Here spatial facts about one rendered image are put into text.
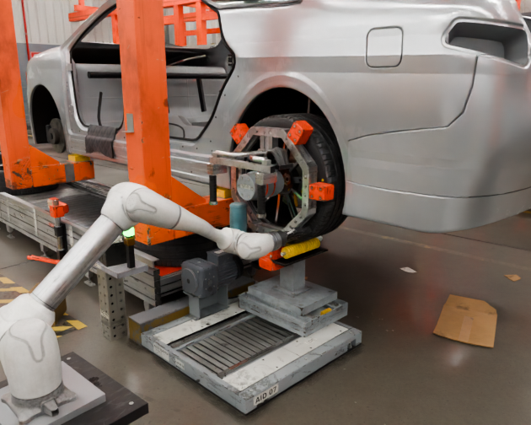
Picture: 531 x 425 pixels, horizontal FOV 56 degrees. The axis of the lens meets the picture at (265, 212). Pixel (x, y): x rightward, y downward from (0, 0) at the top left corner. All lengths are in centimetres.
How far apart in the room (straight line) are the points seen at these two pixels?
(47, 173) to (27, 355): 284
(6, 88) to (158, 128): 194
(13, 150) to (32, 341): 275
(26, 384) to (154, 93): 144
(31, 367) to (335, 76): 162
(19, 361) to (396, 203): 149
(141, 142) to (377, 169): 114
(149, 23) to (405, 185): 139
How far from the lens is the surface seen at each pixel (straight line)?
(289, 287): 275
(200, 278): 263
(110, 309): 279
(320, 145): 235
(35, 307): 191
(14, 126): 431
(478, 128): 202
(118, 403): 185
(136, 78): 252
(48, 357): 175
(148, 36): 255
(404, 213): 214
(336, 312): 276
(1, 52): 430
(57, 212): 372
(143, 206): 179
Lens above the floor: 134
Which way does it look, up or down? 15 degrees down
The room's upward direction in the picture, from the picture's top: straight up
